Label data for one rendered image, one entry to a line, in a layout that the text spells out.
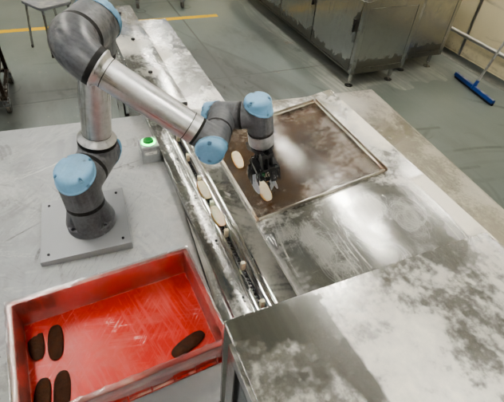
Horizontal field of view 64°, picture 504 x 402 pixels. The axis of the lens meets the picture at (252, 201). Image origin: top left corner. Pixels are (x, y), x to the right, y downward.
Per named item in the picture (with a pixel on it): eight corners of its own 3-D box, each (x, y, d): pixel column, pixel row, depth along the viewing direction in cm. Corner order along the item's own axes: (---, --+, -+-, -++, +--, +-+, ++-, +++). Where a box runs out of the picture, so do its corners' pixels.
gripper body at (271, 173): (257, 187, 122) (254, 157, 114) (249, 169, 128) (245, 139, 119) (281, 180, 124) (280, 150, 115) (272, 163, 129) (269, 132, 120)
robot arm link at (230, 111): (194, 116, 105) (236, 117, 103) (204, 95, 113) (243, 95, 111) (199, 141, 110) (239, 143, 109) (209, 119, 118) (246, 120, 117)
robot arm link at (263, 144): (243, 127, 116) (270, 120, 118) (245, 139, 120) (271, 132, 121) (252, 142, 111) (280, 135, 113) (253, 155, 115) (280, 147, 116)
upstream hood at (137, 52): (102, 18, 256) (100, 4, 251) (131, 17, 262) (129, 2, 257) (147, 122, 175) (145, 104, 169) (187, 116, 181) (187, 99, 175)
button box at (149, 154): (139, 159, 166) (136, 137, 158) (159, 156, 168) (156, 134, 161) (143, 172, 160) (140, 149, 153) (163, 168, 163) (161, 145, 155)
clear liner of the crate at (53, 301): (13, 321, 107) (0, 300, 100) (190, 263, 124) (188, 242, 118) (24, 453, 85) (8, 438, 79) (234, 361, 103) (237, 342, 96)
